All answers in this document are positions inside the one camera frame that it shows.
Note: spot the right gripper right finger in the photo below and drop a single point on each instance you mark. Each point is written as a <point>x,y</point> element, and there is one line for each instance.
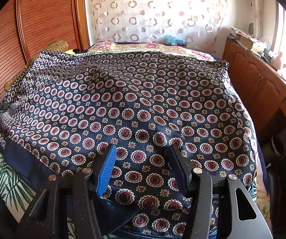
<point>239,216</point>

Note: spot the long wooden cabinet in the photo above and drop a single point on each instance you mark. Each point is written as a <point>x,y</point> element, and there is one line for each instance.
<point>261,89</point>

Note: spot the pink bottle on cabinet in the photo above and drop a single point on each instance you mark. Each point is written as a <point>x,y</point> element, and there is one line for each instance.
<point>277,62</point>

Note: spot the blue tissue box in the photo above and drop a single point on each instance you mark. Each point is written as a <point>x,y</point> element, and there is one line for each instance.
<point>173,41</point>

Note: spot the sheer circle pattern curtain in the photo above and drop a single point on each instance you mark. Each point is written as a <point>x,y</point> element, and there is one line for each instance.
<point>194,22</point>

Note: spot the palm leaf print sheet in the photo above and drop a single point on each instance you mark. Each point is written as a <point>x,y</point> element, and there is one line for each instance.
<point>26,161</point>

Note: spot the cardboard box on cabinet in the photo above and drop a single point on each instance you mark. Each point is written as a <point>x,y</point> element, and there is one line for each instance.
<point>244,39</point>

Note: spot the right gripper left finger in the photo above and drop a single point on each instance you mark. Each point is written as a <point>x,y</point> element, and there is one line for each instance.
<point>46,216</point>

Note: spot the floral quilt bedspread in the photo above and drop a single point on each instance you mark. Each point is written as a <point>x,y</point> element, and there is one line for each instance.
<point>114,47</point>

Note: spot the navy patterned silk garment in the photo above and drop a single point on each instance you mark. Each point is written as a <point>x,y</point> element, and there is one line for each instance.
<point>141,102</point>

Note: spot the wooden slatted wardrobe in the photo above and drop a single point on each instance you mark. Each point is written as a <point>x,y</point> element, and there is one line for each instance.
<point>28,26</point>

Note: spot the yellow Pikachu plush toy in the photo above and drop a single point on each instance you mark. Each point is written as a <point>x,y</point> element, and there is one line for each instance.
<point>73,51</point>

